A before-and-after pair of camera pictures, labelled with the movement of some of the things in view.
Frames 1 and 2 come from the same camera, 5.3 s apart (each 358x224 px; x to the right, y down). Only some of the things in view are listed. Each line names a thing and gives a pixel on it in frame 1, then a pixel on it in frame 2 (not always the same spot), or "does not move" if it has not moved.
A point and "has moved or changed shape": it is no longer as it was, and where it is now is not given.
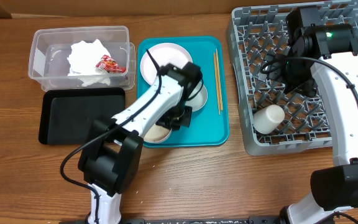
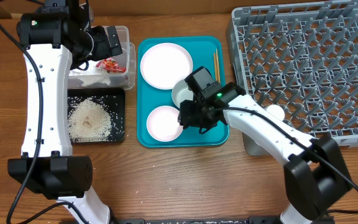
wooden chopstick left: [216, 77] does not move
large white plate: [164, 53] does not move
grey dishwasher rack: [273, 121] does not move
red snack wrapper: [109, 65] does not move
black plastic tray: [68, 114] does not move
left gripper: [186, 120] to [104, 50]
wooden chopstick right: [219, 80] does not move
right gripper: [307, 87] to [185, 119]
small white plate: [157, 134] has moved or changed shape
